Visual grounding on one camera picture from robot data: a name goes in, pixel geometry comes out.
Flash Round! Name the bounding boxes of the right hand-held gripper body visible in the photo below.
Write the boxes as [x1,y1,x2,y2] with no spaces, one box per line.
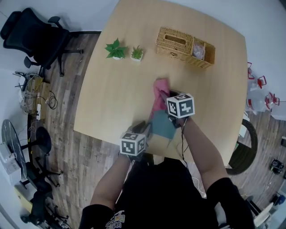
[167,89,195,128]

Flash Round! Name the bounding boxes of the dark wicker waste bin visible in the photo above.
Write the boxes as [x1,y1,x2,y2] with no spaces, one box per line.
[225,119,259,175]

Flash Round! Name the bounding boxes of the person's black clothed body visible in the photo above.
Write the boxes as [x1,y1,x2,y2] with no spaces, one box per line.
[79,154,255,229]

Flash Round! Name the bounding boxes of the person's right forearm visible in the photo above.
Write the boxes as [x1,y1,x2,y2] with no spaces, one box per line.
[182,116,230,195]

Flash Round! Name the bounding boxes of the black coiled cable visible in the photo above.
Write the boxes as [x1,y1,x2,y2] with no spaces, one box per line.
[46,90,58,110]

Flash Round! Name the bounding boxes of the grey laptop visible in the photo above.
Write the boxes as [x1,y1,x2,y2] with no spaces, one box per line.
[148,109,177,148]

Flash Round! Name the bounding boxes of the broad-leaf plant in white pot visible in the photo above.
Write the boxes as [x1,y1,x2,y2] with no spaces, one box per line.
[105,38,129,61]

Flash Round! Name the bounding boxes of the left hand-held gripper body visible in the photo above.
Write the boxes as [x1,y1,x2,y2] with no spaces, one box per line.
[119,120,147,161]

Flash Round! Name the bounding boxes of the black router with antennas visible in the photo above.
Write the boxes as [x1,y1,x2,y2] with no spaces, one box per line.
[14,71,29,91]

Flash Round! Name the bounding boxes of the pink tissue pack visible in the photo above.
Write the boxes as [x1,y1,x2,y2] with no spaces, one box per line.
[192,41,206,59]

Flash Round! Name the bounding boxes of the spiky plant in white pot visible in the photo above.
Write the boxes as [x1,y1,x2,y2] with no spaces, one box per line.
[130,45,144,62]

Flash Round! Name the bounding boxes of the white box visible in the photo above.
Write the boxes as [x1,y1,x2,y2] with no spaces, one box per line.
[0,142,22,175]

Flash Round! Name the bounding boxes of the round black marble table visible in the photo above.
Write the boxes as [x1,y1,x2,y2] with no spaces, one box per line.
[1,119,52,182]

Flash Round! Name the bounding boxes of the light wood desk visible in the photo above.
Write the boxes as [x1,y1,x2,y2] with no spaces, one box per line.
[13,185,34,213]

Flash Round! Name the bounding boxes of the white cabinet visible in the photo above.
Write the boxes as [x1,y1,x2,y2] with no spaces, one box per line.
[270,105,286,121]

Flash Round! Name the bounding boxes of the black and green device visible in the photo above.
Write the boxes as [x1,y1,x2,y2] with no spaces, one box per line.
[270,158,286,175]

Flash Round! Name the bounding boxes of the black headrest office chair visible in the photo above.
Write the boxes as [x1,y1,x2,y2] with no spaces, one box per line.
[0,8,84,77]

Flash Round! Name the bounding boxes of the white round side table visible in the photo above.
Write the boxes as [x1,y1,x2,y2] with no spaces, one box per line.
[244,191,286,229]

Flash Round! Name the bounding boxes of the cardboard box with cables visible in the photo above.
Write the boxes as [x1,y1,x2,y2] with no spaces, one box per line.
[23,73,52,117]

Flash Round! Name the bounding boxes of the person's left forearm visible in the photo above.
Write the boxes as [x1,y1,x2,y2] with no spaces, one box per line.
[90,154,132,210]

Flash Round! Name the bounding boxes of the clear water jug red handle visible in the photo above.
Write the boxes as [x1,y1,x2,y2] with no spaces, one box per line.
[247,62,255,80]
[248,76,267,99]
[269,93,280,112]
[245,93,274,114]

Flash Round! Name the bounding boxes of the pink cloth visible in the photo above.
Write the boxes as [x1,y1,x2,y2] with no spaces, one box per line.
[150,77,171,118]

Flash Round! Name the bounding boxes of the wicker tissue box basket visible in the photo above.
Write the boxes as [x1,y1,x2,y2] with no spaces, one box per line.
[156,26,216,69]

